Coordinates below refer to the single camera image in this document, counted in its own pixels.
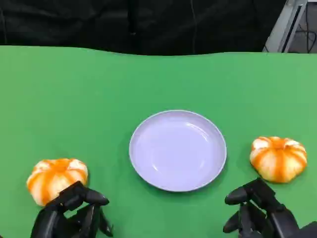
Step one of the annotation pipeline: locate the black background cable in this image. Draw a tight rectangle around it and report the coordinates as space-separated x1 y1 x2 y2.
296 22 317 54

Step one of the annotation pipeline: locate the orange and white bread roll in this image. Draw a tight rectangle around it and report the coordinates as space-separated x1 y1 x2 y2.
26 158 89 207
249 136 308 184

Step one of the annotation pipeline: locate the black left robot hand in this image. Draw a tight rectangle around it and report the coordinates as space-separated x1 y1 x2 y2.
31 180 114 238

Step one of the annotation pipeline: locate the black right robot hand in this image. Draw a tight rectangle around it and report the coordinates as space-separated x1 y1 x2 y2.
222 178 302 238

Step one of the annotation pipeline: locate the black backdrop curtain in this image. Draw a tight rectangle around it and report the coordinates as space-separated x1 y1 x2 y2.
0 0 286 56

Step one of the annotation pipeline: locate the aluminium frame profile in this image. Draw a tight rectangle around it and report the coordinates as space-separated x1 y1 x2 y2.
262 0 317 54

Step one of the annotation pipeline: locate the lilac plate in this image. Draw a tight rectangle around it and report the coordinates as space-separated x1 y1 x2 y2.
129 110 227 193

